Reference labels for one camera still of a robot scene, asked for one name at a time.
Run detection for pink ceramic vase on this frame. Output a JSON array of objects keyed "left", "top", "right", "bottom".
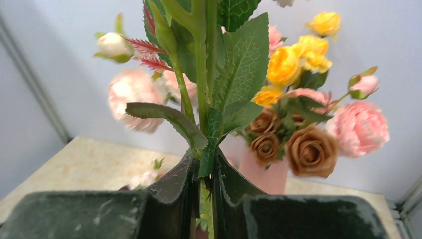
[{"left": 222, "top": 142, "right": 289, "bottom": 195}]

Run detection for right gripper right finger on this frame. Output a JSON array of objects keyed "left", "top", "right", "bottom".
[{"left": 212, "top": 148, "right": 265, "bottom": 239}]

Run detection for red paper flower bouquet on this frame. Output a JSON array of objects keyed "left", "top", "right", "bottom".
[{"left": 127, "top": 158, "right": 165, "bottom": 190}]

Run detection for artificial roses in vase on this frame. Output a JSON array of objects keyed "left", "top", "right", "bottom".
[{"left": 239, "top": 11, "right": 390, "bottom": 179}]

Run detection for peach pink rose stem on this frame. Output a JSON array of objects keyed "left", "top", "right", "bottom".
[{"left": 95, "top": 0, "right": 269, "bottom": 239}]

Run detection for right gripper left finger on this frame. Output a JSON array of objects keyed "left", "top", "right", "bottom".
[{"left": 145, "top": 153, "right": 198, "bottom": 239}]

